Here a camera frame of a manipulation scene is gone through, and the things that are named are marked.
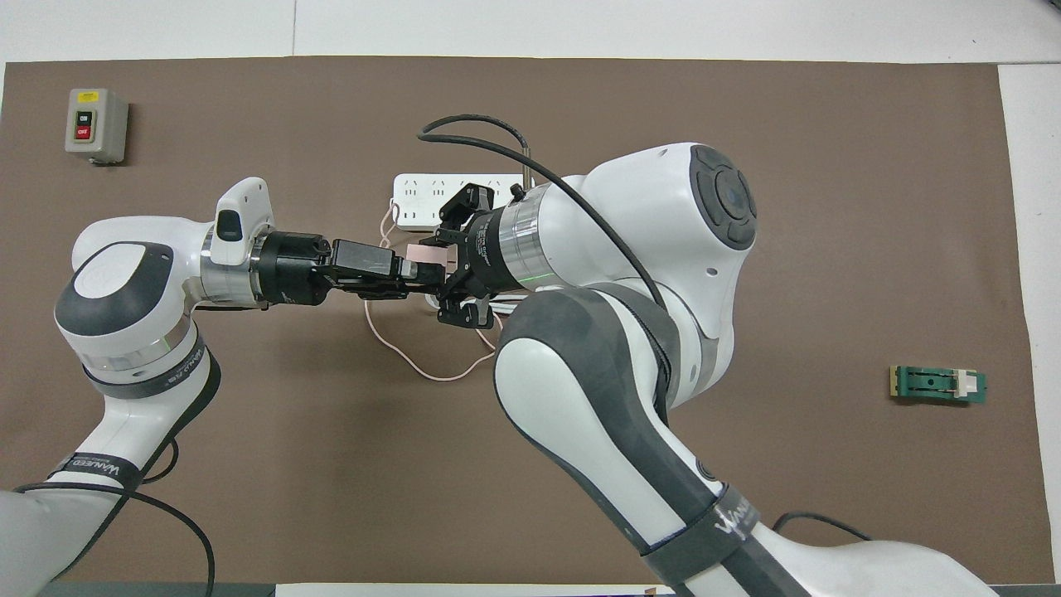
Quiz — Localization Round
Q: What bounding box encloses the pink charging cable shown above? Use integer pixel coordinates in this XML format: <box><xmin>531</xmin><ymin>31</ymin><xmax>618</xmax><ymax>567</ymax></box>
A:
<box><xmin>363</xmin><ymin>207</ymin><xmax>498</xmax><ymax>383</ymax></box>

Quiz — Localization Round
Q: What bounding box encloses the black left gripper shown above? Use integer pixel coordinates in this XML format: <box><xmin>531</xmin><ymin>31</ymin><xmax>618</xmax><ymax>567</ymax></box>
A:
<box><xmin>253</xmin><ymin>232</ymin><xmax>440</xmax><ymax>306</ymax></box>

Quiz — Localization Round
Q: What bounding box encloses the white power strip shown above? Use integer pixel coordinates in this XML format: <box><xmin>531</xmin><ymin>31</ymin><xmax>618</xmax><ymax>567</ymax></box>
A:
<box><xmin>392</xmin><ymin>173</ymin><xmax>531</xmax><ymax>232</ymax></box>

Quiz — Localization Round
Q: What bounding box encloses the grey on-off switch box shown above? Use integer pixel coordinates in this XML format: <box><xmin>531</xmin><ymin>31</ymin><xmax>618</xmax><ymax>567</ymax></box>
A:
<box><xmin>65</xmin><ymin>88</ymin><xmax>129</xmax><ymax>165</ymax></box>

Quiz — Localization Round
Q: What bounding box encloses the brown table mat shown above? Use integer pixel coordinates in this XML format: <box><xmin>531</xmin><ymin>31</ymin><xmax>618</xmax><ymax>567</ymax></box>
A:
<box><xmin>0</xmin><ymin>56</ymin><xmax>1033</xmax><ymax>585</ymax></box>

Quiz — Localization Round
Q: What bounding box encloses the green knife switch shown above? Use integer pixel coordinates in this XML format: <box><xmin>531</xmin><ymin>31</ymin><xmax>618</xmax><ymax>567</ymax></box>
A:
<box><xmin>889</xmin><ymin>365</ymin><xmax>989</xmax><ymax>405</ymax></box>

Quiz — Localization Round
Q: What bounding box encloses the pink charger adapter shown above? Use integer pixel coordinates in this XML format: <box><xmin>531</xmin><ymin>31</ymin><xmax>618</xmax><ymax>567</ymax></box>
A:
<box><xmin>406</xmin><ymin>243</ymin><xmax>458</xmax><ymax>268</ymax></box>

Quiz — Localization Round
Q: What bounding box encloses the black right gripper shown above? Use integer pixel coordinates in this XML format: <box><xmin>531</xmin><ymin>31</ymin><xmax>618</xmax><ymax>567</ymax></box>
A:
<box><xmin>438</xmin><ymin>184</ymin><xmax>502</xmax><ymax>330</ymax></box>

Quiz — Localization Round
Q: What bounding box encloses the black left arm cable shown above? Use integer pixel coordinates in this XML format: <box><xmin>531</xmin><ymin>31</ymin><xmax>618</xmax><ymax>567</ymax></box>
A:
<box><xmin>12</xmin><ymin>439</ymin><xmax>216</xmax><ymax>597</ymax></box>

